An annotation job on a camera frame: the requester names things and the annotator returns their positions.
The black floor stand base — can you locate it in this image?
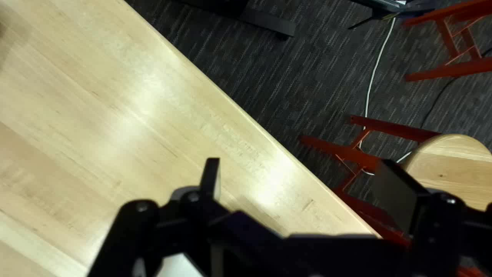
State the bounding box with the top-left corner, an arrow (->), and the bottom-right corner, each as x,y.
174,0 -> 299,39

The black equipment base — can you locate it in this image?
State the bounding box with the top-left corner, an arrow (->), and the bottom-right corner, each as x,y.
348,0 -> 412,31

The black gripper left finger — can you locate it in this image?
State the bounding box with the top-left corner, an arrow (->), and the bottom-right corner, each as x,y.
88,157 -> 243,277

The white floor cable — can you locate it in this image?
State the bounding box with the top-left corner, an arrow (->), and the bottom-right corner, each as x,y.
360,14 -> 419,179

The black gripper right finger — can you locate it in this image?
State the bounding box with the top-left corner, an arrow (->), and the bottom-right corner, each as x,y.
372,159 -> 492,277

